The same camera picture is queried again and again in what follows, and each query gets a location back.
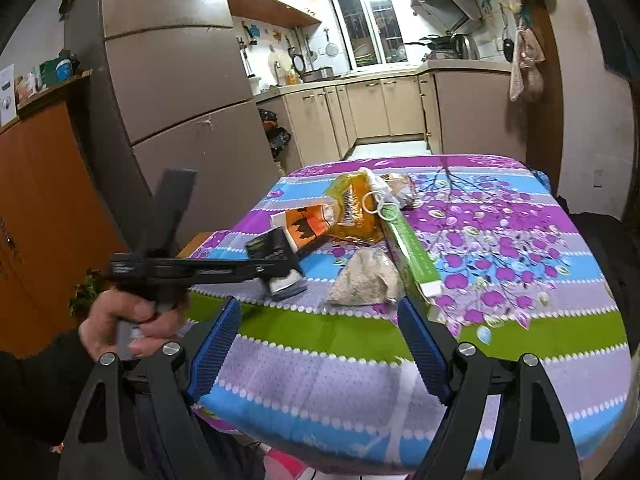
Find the kitchen window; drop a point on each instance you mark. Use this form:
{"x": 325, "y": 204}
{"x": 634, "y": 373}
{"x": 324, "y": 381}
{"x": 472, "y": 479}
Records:
{"x": 371, "y": 31}

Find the person's left hand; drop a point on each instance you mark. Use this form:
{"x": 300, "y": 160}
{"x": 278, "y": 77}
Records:
{"x": 98, "y": 333}

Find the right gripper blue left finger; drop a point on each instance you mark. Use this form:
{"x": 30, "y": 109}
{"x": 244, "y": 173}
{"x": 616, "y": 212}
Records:
{"x": 207, "y": 345}

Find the floral colourful tablecloth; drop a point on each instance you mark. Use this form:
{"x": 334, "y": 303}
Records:
{"x": 337, "y": 386}

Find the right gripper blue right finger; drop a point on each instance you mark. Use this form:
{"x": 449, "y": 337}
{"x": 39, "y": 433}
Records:
{"x": 430, "y": 362}

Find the grey crumpled plastic bag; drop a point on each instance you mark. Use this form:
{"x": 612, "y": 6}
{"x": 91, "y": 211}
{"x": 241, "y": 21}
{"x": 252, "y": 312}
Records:
{"x": 370, "y": 277}

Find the orange wooden cabinet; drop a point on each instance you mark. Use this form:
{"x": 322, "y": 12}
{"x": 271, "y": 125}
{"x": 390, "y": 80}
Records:
{"x": 55, "y": 227}

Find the steel kettle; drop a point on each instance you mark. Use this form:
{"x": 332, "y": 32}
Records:
{"x": 464, "y": 47}

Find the green white long box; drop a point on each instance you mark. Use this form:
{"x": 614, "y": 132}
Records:
{"x": 417, "y": 270}

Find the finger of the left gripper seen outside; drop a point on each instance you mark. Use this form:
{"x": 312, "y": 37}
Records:
{"x": 277, "y": 264}

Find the orange white paper bag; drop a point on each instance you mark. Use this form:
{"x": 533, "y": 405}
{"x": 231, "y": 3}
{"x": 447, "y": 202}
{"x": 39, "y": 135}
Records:
{"x": 306, "y": 227}

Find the yellow snack wrapper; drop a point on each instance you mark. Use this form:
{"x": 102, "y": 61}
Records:
{"x": 355, "y": 215}

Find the hanging cloth bags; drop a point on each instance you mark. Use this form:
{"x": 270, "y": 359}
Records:
{"x": 526, "y": 81}

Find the beige kitchen base cabinets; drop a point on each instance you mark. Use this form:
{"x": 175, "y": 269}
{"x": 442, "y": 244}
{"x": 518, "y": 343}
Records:
{"x": 455, "y": 106}

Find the grey three-door refrigerator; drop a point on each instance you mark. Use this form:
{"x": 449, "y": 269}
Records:
{"x": 168, "y": 88}

